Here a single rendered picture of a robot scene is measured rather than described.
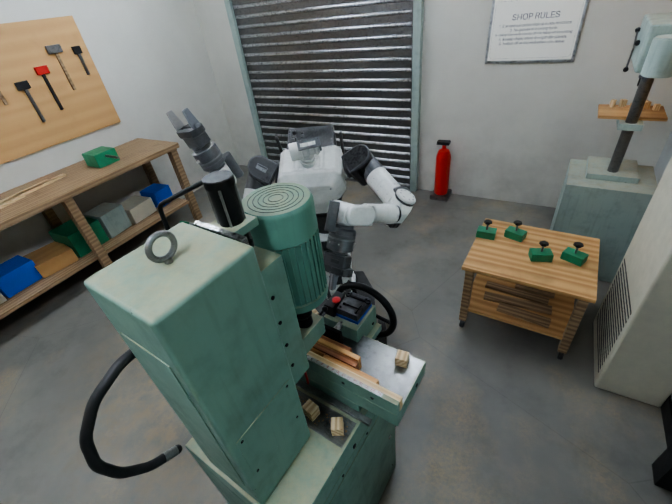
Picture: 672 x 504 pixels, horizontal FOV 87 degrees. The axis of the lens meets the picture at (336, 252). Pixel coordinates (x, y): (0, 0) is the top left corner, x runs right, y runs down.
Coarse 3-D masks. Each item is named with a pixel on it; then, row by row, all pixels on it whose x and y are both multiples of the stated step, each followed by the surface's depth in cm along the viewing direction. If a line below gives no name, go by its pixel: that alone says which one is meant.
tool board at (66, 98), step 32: (0, 32) 268; (32, 32) 284; (64, 32) 302; (0, 64) 272; (32, 64) 288; (64, 64) 307; (0, 96) 274; (32, 96) 292; (64, 96) 312; (96, 96) 333; (0, 128) 280; (32, 128) 297; (64, 128) 317; (96, 128) 339; (0, 160) 284
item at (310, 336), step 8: (312, 312) 113; (320, 320) 110; (304, 328) 108; (312, 328) 107; (320, 328) 111; (304, 336) 105; (312, 336) 108; (320, 336) 112; (304, 344) 105; (312, 344) 109
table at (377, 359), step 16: (368, 336) 128; (352, 352) 119; (368, 352) 118; (384, 352) 118; (368, 368) 114; (384, 368) 113; (400, 368) 112; (416, 368) 112; (320, 384) 117; (336, 384) 110; (384, 384) 108; (400, 384) 108; (416, 384) 110; (352, 400) 110; (384, 416) 104; (400, 416) 103
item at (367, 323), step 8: (368, 312) 125; (328, 320) 125; (336, 320) 123; (344, 320) 123; (368, 320) 125; (344, 328) 122; (352, 328) 120; (360, 328) 121; (368, 328) 127; (344, 336) 125; (352, 336) 122; (360, 336) 123
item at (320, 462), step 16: (304, 400) 118; (320, 400) 117; (320, 416) 113; (336, 416) 112; (368, 416) 115; (320, 432) 109; (352, 432) 108; (192, 448) 109; (304, 448) 105; (320, 448) 105; (336, 448) 104; (352, 448) 110; (208, 464) 105; (304, 464) 102; (320, 464) 101; (336, 464) 101; (224, 480) 102; (288, 480) 99; (304, 480) 98; (320, 480) 98; (336, 480) 105; (240, 496) 101; (272, 496) 96; (288, 496) 96; (304, 496) 95; (320, 496) 97
